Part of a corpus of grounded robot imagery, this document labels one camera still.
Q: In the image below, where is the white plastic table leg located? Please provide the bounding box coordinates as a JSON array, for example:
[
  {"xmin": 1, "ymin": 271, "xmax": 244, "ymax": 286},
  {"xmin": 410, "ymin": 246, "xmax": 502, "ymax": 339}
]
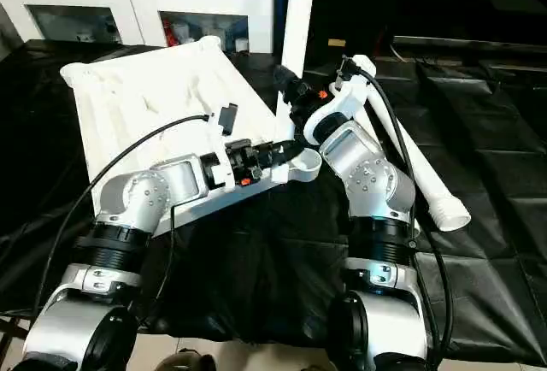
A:
[
  {"xmin": 365, "ymin": 88, "xmax": 472, "ymax": 233},
  {"xmin": 275, "ymin": 0, "xmax": 318, "ymax": 144}
]

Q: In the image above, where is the white plastic table top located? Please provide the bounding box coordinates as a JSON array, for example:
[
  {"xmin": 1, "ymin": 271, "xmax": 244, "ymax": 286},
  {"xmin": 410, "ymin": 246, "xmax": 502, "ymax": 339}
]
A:
[{"xmin": 59, "ymin": 35, "xmax": 322, "ymax": 239}]

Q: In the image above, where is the black plastic mat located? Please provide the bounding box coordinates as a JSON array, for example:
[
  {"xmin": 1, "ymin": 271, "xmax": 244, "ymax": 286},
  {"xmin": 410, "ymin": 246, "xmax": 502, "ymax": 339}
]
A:
[{"xmin": 0, "ymin": 37, "xmax": 547, "ymax": 366}]

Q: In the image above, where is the white cabinet with glass doors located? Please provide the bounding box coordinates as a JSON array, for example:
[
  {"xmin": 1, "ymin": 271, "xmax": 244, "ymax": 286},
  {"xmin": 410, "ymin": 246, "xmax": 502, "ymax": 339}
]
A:
[{"xmin": 0, "ymin": 0, "xmax": 274, "ymax": 55}]

